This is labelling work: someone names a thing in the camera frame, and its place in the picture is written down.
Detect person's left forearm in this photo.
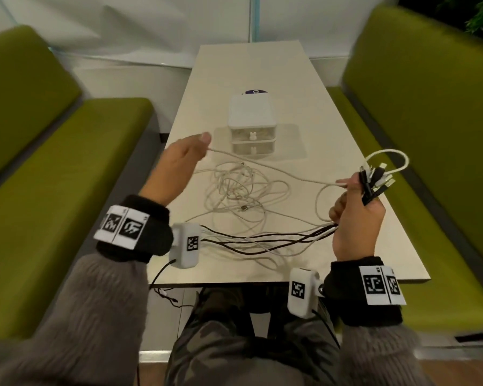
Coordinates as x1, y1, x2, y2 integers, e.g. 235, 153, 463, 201
0, 253, 150, 386

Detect person's left hand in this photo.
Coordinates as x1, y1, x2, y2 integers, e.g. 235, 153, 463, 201
138, 131, 213, 207

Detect person's camouflage trousers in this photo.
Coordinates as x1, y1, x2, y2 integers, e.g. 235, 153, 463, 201
165, 287, 343, 386

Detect white drawer box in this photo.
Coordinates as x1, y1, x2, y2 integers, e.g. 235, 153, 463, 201
227, 93, 277, 157

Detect green bench sofa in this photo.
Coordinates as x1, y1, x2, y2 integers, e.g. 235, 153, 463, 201
326, 4, 483, 332
0, 24, 153, 340

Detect person's right hand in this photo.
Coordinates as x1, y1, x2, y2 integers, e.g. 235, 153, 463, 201
329, 172, 387, 262

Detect person's right forearm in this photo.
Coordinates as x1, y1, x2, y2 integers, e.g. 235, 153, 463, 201
338, 323, 435, 386

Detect beige table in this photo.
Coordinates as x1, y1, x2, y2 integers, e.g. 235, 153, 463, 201
147, 40, 431, 288

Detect bundle of black and white cables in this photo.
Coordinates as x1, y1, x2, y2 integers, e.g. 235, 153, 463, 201
199, 162, 397, 262

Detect black left marker wristband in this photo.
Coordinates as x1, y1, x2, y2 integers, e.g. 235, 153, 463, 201
93, 195, 174, 264

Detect light blue vertical strip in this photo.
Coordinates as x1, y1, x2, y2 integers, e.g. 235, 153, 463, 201
249, 0, 261, 41

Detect black right marker wristband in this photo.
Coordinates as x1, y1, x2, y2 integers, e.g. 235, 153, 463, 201
324, 257, 407, 327

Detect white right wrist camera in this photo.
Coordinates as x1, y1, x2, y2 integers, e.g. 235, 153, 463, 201
288, 268, 325, 319

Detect black marker wristband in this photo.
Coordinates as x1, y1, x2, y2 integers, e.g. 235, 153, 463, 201
93, 195, 174, 264
324, 257, 407, 327

